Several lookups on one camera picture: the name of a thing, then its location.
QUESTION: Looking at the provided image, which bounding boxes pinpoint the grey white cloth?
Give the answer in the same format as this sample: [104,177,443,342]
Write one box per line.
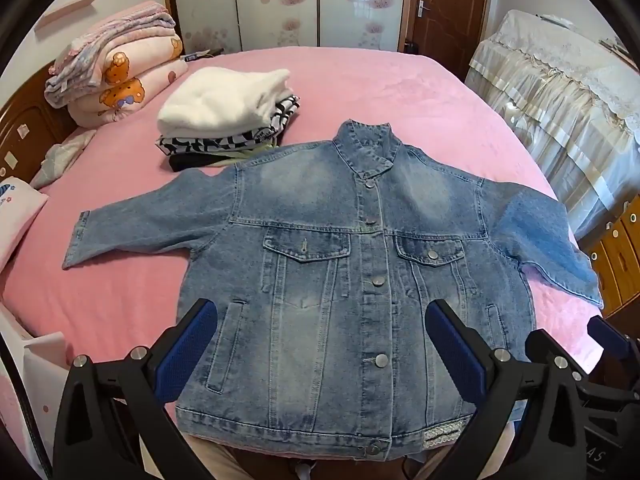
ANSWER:
[31,129,97,190]

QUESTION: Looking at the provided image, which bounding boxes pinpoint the black and white patterned garment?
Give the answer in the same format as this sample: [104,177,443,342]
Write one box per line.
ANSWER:
[155,94,302,158]

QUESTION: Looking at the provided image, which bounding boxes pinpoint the pink wall shelf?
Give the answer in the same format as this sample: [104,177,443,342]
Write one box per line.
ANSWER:
[35,0,103,31]

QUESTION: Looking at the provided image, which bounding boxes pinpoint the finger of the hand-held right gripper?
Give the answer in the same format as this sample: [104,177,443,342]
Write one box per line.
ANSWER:
[586,316,635,363]
[527,329,557,360]

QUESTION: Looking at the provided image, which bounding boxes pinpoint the light green folded garment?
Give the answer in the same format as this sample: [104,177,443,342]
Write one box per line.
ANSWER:
[200,142,278,168]

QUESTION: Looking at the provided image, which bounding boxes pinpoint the brown wooden door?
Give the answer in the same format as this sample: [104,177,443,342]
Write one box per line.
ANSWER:
[404,0,493,81]

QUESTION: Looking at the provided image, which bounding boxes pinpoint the black folded garment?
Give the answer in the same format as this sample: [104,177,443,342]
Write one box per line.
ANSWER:
[167,152,236,173]

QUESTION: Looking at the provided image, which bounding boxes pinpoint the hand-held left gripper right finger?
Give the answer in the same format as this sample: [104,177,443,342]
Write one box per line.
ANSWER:
[425,299,592,480]

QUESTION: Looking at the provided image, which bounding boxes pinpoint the blue denim jacket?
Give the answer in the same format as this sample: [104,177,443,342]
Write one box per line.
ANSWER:
[62,119,605,461]

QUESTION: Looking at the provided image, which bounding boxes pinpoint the pink bed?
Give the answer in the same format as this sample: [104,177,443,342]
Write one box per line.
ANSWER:
[0,47,616,441]

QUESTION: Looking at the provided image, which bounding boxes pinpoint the wooden drawer cabinet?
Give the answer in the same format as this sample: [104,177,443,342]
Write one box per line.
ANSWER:
[582,205,640,316]

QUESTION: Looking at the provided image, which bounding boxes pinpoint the wooden headboard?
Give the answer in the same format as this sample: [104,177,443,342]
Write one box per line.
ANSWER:
[0,60,76,186]

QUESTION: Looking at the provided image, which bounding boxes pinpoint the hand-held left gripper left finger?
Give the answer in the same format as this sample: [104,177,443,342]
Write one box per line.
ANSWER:
[52,298,218,480]

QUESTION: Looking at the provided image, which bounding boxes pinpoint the white printed pillow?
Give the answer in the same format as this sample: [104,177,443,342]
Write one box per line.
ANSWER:
[0,176,49,271]

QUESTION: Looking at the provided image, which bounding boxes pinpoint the white fluffy folded sweater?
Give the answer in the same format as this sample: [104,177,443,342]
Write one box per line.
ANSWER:
[156,67,296,138]

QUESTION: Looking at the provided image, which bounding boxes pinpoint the white bag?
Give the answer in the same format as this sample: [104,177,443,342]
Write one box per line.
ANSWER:
[0,305,76,480]

